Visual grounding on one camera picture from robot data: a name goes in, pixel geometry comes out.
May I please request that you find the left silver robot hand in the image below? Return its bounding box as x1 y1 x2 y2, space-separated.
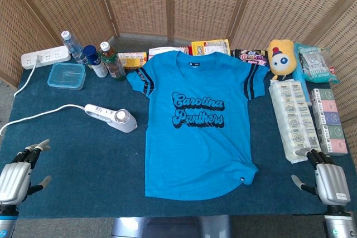
0 139 52 205

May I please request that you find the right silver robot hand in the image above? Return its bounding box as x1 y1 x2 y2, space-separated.
291 147 351 207

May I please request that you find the white handheld steamer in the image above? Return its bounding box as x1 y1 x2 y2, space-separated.
84 104 138 134

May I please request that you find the blue Carolina Panthers T-shirt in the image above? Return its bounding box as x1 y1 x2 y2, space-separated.
126 50 270 201

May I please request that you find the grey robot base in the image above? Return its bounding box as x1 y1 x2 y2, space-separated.
111 215 232 238

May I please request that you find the pastel multicolour tissue pack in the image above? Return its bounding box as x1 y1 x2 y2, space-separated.
310 88 349 156

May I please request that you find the dark teal table carpet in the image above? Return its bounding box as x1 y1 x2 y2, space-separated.
0 59 357 219

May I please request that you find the long white tissue pack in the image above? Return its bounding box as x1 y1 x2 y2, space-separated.
268 79 323 164

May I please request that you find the light blue wrapped pack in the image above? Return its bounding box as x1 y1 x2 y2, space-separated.
292 42 313 106

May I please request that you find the clear blue-lidded food container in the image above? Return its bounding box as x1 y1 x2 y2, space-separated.
47 62 86 90

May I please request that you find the clear bag of teal packets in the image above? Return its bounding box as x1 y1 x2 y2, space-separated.
298 45 340 84

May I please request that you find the white power strip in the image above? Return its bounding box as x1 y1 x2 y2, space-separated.
21 45 71 70

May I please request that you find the yellow plush toy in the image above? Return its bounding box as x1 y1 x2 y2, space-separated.
267 39 296 80

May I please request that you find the white bottle with blue cap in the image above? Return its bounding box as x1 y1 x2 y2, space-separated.
83 45 108 79

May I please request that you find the clear water bottle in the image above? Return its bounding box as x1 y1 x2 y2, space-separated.
61 30 89 65

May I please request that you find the dark sanitary pad pack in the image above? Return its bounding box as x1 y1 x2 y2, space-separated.
233 48 270 67

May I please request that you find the green-label tea bottle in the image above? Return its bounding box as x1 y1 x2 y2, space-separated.
100 41 127 80

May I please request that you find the small yellow carton box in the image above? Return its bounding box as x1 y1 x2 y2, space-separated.
117 51 148 69

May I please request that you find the yellow snack bag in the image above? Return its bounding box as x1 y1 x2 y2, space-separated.
191 38 231 56

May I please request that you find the white flat packet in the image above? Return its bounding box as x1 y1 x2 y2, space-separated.
148 46 189 60

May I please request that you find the wicker folding screen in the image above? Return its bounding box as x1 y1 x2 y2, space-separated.
0 0 357 163

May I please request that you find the thin white cable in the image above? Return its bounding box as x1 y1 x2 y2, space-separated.
0 55 87 136

